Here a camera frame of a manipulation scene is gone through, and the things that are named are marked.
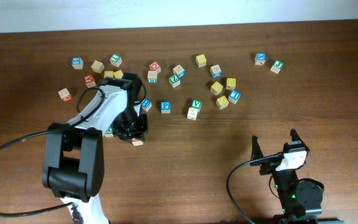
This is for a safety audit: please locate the red letter I block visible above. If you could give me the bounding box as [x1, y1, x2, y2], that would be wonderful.
[131, 138, 144, 146]

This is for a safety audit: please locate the green letter V block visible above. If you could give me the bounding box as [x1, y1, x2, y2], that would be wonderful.
[191, 100, 202, 112]

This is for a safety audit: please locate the yellow block top centre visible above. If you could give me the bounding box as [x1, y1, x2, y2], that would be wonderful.
[196, 54, 207, 68]

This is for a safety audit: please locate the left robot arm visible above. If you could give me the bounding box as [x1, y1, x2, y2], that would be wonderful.
[42, 73, 148, 223]

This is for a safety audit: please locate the blue block far left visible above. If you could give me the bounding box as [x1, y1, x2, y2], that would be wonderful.
[71, 57, 83, 70]

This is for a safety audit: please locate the yellow block upright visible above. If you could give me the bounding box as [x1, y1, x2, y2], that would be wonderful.
[226, 78, 236, 90]

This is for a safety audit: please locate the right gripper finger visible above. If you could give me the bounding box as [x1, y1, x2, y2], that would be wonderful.
[251, 136, 264, 161]
[289, 129, 305, 146]

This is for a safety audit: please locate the blue letter H block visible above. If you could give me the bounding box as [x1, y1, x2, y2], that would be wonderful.
[141, 98, 152, 111]

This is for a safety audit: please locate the plain wooden block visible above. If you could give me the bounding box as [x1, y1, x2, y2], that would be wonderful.
[91, 60, 104, 73]

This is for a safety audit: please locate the white wooden block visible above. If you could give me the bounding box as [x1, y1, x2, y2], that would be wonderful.
[187, 108, 198, 120]

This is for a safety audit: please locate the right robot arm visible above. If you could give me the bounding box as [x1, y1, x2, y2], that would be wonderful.
[251, 129, 344, 223]

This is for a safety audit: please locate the yellow block right pair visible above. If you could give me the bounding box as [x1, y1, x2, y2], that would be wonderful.
[113, 70, 124, 79]

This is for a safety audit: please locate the red letter G block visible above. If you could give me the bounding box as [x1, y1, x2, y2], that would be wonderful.
[149, 61, 161, 73]

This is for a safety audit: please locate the green letter L block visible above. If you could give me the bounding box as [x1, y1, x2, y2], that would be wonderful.
[109, 54, 122, 67]

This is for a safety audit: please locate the red picture block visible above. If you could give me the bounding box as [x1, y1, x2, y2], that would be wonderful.
[84, 75, 96, 88]

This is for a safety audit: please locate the wooden block blue front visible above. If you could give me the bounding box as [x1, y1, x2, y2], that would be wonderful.
[210, 65, 222, 78]

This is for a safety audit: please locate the yellow block tilted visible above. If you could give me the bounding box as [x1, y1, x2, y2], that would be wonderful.
[210, 82, 223, 95]

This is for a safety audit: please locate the green letter J block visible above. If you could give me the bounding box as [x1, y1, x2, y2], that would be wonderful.
[270, 60, 284, 74]

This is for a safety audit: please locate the yellow block left pair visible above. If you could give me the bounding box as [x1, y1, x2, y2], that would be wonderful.
[104, 70, 114, 78]

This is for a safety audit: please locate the yellow block lower right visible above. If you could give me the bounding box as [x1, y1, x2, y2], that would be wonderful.
[216, 96, 229, 110]

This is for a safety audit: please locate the yellow block pair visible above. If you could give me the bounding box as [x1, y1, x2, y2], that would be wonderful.
[113, 70, 124, 79]
[104, 70, 114, 78]

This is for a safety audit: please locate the green letter Z block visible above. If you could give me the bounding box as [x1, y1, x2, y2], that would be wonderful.
[169, 75, 181, 88]

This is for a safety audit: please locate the blue letter I block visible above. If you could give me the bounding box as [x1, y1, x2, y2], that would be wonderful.
[228, 90, 241, 104]

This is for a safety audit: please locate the blue letter X block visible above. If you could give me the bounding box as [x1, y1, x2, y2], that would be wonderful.
[254, 52, 267, 65]

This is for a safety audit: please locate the wooden block green side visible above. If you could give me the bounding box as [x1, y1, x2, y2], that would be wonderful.
[147, 70, 158, 83]

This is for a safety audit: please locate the blue letter P block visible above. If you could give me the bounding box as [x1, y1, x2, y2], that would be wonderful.
[160, 101, 171, 114]

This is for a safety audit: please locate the wooden block blue side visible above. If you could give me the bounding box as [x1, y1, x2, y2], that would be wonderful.
[173, 65, 185, 78]

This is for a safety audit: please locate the wooden block red side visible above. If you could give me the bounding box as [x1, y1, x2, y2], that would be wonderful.
[58, 88, 72, 102]

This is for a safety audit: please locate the green letter R block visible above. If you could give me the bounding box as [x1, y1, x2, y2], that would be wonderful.
[104, 127, 114, 138]

